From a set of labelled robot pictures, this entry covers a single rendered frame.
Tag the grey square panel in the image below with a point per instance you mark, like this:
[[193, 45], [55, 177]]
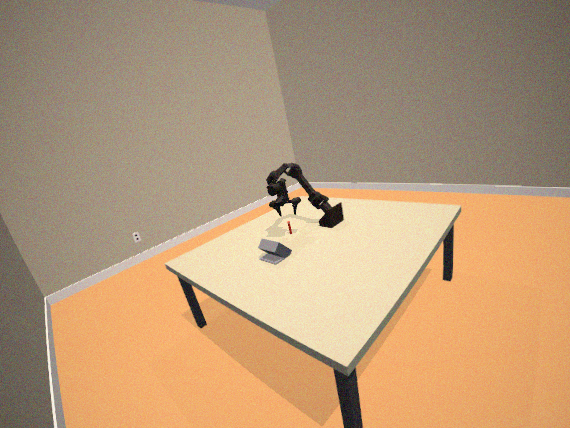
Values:
[[276, 252]]

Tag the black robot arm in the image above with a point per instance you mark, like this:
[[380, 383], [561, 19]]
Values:
[[274, 187]]

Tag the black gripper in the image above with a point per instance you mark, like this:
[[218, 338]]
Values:
[[295, 201]]

